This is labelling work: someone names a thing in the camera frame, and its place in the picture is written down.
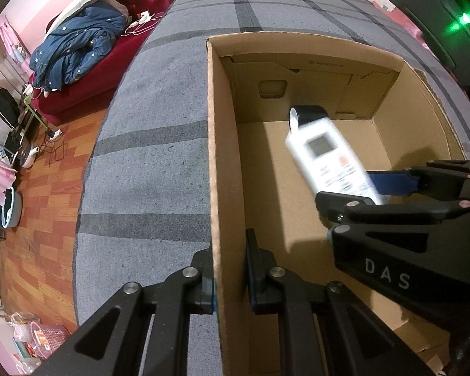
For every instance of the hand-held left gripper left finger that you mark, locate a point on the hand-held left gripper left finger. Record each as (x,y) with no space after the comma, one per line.
(203,286)

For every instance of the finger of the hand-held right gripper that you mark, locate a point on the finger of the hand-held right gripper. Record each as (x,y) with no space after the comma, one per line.
(376,243)
(391,183)

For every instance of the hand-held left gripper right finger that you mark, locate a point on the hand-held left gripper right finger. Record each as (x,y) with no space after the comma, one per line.
(252,274)

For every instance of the white remote control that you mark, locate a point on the white remote control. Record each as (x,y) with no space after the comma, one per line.
(329,156)

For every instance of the black cylindrical speaker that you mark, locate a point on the black cylindrical speaker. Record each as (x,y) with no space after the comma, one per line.
(313,113)

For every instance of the cardboard box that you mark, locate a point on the cardboard box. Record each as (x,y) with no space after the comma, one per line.
(266,164)

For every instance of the pink satin cloth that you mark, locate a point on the pink satin cloth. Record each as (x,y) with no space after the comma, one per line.
(411,27)

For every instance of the grey plaid blanket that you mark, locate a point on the grey plaid blanket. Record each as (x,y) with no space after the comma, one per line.
(152,133)

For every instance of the pink plastic basket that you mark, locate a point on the pink plastic basket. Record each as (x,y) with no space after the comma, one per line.
(49,338)

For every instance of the blue plastic basin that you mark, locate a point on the blue plastic basin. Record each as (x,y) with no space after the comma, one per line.
(11,207)

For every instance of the white floor power strip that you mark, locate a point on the white floor power strip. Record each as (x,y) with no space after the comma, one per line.
(55,134)

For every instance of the red velvet sofa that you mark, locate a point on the red velvet sofa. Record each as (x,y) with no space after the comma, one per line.
(82,86)

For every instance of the metal clothes rack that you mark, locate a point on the metal clothes rack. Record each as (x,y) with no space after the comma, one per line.
(27,105)

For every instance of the blue star-print jacket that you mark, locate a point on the blue star-print jacket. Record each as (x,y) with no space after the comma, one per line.
(74,51)

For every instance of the black hanging garment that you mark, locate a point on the black hanging garment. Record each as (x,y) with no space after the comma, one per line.
(0,105)

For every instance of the brown garment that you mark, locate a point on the brown garment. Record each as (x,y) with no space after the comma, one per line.
(115,4)

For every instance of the white pillow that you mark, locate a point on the white pillow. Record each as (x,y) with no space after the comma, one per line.
(82,0)

